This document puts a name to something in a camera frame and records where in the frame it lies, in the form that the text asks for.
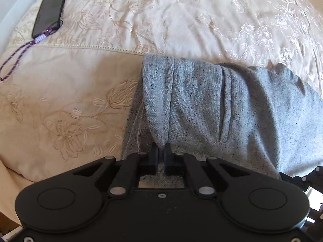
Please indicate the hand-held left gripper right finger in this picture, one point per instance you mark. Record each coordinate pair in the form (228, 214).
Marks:
(169, 159)

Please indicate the grey speckled pants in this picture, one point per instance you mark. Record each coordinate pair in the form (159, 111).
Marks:
(201, 111)

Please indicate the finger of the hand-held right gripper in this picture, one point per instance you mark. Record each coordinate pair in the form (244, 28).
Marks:
(309, 177)

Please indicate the cream floral embroidered bedspread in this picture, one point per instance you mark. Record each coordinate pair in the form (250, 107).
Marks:
(141, 27)

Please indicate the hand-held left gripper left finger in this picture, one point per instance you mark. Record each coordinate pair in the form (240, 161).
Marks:
(153, 159)

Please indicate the black smartphone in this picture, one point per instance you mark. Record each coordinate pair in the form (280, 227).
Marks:
(50, 12)

